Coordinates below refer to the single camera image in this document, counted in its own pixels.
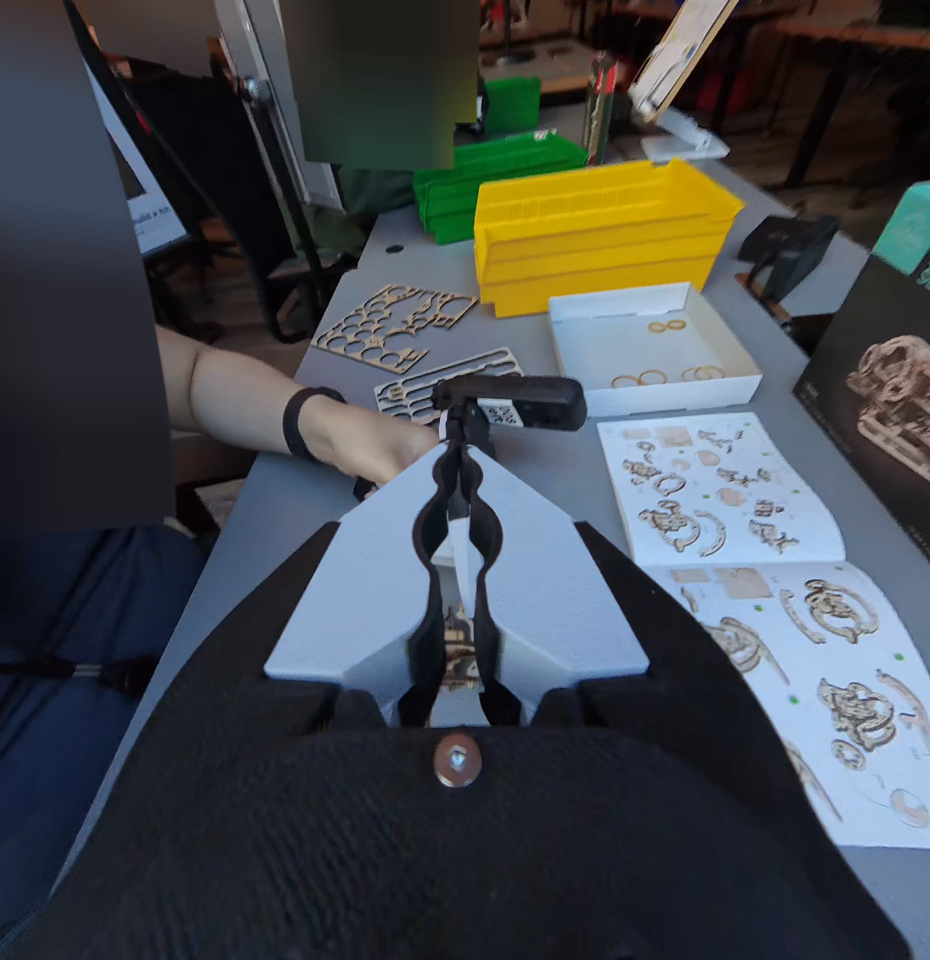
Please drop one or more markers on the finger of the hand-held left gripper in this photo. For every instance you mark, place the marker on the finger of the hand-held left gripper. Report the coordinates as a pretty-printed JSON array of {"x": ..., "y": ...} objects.
[{"x": 465, "y": 555}]

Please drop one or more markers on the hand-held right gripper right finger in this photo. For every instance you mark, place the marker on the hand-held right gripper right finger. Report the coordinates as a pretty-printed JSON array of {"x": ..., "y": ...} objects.
[{"x": 555, "y": 600}]

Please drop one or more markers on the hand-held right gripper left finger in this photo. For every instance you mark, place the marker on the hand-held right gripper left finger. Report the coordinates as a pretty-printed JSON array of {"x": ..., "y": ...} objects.
[{"x": 360, "y": 600}]

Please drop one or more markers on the small wooden model assembly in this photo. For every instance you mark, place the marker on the small wooden model assembly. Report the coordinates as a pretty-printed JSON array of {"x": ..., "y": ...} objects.
[{"x": 459, "y": 652}]

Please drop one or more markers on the person's left forearm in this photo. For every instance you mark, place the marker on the person's left forearm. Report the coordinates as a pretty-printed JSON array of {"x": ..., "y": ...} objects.
[{"x": 232, "y": 390}]

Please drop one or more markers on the black printed model box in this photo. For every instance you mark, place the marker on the black printed model box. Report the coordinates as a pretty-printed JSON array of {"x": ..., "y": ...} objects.
[{"x": 847, "y": 360}]

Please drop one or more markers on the person's left hand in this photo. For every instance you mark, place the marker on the person's left hand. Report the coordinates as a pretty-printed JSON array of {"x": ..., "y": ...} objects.
[{"x": 375, "y": 450}]

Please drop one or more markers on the tan rubber band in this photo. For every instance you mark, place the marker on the tan rubber band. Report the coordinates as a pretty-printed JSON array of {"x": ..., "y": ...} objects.
[
  {"x": 714, "y": 371},
  {"x": 624, "y": 381},
  {"x": 694, "y": 373},
  {"x": 667, "y": 325},
  {"x": 652, "y": 377}
]

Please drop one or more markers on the white cardboard tray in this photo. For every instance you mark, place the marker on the white cardboard tray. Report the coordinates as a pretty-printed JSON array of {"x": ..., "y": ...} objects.
[{"x": 607, "y": 337}]

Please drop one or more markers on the wooden sheet with long cutouts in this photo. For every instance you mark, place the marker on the wooden sheet with long cutouts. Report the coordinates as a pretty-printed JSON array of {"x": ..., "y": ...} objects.
[{"x": 405, "y": 382}]

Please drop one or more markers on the yellow plastic bin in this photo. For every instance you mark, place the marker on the yellow plastic bin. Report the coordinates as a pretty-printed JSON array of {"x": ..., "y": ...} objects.
[
  {"x": 585, "y": 195},
  {"x": 585, "y": 262}
]

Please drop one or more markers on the black wristband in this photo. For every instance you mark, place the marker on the black wristband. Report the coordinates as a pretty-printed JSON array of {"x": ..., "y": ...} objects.
[{"x": 294, "y": 427}]

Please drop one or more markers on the white instruction booklet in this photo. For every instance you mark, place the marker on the white instruction booklet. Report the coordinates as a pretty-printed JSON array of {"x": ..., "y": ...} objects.
[{"x": 735, "y": 487}]

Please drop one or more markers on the green plastic bin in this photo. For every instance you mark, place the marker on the green plastic bin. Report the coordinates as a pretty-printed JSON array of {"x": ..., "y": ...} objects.
[
  {"x": 446, "y": 217},
  {"x": 510, "y": 154},
  {"x": 514, "y": 105}
]

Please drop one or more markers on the wooden sheet with round cutouts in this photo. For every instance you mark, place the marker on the wooden sheet with round cutouts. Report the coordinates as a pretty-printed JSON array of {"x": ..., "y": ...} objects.
[{"x": 345, "y": 337}]

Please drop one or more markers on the black folded stand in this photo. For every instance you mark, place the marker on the black folded stand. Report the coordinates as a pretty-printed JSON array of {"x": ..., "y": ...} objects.
[{"x": 791, "y": 255}]

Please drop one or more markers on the white stand base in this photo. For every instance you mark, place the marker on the white stand base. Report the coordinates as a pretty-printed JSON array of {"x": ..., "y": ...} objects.
[{"x": 690, "y": 139}]

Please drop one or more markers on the dark can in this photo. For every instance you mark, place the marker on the dark can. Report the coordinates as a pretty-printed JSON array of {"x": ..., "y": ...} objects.
[{"x": 600, "y": 105}]

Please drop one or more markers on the person's blue trousers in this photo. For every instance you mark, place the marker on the person's blue trousers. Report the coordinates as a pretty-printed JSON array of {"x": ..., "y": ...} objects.
[{"x": 60, "y": 750}]

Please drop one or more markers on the wooden board on stand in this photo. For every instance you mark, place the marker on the wooden board on stand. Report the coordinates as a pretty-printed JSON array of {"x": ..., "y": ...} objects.
[{"x": 679, "y": 60}]

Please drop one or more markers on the black chair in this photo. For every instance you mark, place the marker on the black chair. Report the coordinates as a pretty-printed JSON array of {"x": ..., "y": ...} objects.
[{"x": 225, "y": 187}]

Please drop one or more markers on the teal box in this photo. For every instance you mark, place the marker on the teal box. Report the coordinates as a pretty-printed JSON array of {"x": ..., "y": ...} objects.
[{"x": 911, "y": 225}]

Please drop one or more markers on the white sign board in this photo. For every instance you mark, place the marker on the white sign board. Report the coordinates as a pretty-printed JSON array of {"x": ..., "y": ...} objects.
[{"x": 146, "y": 210}]

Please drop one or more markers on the dark background table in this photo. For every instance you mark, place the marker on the dark background table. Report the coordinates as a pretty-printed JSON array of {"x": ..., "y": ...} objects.
[{"x": 847, "y": 45}]

